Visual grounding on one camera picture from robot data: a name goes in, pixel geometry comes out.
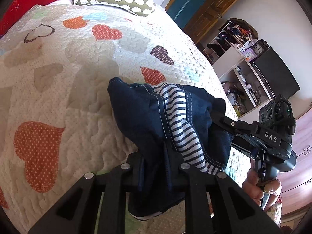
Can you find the navy frog print pants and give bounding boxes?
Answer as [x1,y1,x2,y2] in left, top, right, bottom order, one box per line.
[107,77,233,220]

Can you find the bare right hand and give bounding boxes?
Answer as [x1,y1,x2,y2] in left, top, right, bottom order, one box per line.
[242,168,282,211]

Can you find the yellow jar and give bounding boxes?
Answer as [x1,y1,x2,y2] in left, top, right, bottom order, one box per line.
[234,106,242,117]

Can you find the black flat television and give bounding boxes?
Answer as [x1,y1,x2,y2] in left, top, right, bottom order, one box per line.
[252,47,300,99]

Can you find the heart patterned quilt bedspread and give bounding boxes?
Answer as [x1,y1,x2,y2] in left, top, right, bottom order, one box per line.
[1,0,225,233]

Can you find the white shelf unit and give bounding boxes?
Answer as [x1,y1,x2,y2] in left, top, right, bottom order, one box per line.
[203,19,275,123]

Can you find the dark analog clock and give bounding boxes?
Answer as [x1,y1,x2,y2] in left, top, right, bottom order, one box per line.
[252,39,269,56]

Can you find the wooden door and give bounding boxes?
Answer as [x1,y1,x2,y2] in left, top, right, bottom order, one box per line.
[165,0,238,44]

